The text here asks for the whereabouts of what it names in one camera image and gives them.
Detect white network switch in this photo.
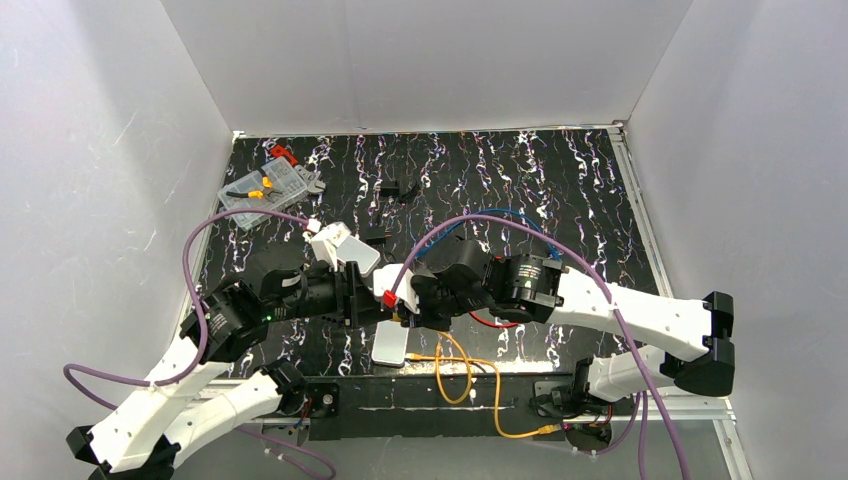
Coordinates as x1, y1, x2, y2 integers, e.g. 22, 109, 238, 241
336, 236, 381, 276
371, 321, 409, 368

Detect black power adapter cable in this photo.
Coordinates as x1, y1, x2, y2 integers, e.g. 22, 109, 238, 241
360, 226, 399, 263

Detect long yellow ethernet cable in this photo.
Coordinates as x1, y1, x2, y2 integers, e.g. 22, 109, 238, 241
394, 314, 564, 441

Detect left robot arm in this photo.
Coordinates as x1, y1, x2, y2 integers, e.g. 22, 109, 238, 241
66, 242, 392, 479

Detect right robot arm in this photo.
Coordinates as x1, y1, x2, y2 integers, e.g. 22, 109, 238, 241
402, 237, 736, 404

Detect grey red adjustable wrench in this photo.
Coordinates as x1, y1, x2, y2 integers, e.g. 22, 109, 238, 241
270, 145, 326, 195

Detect clear plastic parts box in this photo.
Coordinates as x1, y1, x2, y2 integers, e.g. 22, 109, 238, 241
218, 158, 307, 211

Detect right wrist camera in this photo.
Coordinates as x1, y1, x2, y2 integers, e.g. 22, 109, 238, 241
371, 263, 420, 314

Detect red ethernet cable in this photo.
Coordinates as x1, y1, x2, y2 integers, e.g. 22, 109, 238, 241
468, 311, 521, 331

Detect blue ethernet cable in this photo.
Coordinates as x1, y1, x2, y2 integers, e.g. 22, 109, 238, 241
417, 208, 564, 261

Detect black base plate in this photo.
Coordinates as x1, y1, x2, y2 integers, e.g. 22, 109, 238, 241
308, 372, 572, 441

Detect black adapter with cable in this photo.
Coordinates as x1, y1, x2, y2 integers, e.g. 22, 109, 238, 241
377, 180, 420, 204

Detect yellow handled pliers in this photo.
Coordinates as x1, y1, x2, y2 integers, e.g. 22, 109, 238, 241
225, 175, 282, 200

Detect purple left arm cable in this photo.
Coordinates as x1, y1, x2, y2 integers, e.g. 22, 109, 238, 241
62, 208, 338, 480

